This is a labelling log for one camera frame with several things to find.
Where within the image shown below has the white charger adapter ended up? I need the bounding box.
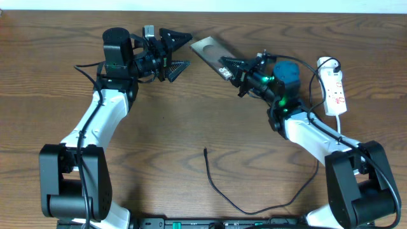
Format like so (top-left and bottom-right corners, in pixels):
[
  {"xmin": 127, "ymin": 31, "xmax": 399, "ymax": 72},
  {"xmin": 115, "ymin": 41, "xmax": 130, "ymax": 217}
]
[{"xmin": 317, "ymin": 57, "xmax": 343, "ymax": 81}]

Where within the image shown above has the white power strip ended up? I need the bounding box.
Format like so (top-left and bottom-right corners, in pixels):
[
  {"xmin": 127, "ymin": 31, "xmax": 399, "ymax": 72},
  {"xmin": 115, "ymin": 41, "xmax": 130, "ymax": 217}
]
[{"xmin": 320, "ymin": 77, "xmax": 347, "ymax": 116}]

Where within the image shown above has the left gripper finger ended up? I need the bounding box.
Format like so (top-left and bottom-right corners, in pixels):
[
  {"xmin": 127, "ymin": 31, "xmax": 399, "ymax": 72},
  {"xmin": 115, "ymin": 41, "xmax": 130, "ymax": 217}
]
[
  {"xmin": 165, "ymin": 60, "xmax": 190, "ymax": 83},
  {"xmin": 159, "ymin": 28, "xmax": 193, "ymax": 52}
]

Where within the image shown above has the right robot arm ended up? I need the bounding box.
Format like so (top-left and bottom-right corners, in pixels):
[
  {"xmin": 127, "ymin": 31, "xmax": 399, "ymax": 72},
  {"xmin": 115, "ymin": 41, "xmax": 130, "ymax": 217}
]
[{"xmin": 219, "ymin": 53, "xmax": 401, "ymax": 228}]

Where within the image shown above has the black charger cable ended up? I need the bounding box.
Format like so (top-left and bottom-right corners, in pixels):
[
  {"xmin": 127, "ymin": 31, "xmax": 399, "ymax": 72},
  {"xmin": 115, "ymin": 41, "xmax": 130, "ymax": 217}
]
[{"xmin": 203, "ymin": 57, "xmax": 341, "ymax": 216}]

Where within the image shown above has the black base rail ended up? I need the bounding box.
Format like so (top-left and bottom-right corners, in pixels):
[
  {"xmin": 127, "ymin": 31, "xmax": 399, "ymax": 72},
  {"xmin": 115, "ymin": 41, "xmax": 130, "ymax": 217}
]
[{"xmin": 57, "ymin": 217, "xmax": 306, "ymax": 229}]

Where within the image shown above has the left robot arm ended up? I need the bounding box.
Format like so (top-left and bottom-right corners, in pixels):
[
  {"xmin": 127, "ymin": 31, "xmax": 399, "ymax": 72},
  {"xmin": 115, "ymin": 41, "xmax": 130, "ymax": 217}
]
[{"xmin": 39, "ymin": 25, "xmax": 192, "ymax": 228}]

